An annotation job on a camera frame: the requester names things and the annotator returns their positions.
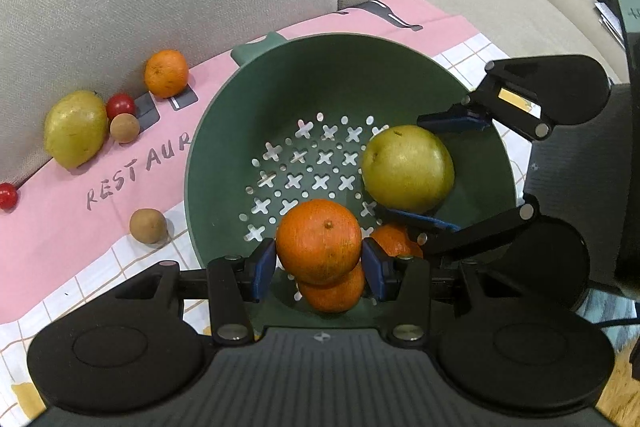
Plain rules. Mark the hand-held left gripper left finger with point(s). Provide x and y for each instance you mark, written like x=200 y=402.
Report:
x=264 y=271

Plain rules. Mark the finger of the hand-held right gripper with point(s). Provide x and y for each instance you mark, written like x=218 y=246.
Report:
x=480 y=234
x=450 y=123

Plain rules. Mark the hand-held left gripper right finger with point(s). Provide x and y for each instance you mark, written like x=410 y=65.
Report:
x=375 y=274

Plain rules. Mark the large orange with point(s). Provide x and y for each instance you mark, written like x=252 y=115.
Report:
x=317 y=239

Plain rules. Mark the round yellow-green pear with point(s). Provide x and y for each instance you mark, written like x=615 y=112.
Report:
x=407 y=169

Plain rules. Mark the green colander bowl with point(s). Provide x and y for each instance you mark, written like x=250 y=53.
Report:
x=325 y=82

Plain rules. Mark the brown longan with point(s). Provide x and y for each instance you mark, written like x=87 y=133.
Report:
x=148 y=227
x=123 y=128

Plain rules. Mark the red cherry tomato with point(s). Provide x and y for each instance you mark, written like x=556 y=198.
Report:
x=120 y=104
x=7 y=196

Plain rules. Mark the white papers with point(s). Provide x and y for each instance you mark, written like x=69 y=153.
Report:
x=607 y=19

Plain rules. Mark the pink printed cloth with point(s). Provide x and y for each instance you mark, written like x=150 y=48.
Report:
x=75 y=227

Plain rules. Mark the elongated yellow-green pear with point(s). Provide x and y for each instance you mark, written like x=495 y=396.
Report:
x=75 y=129

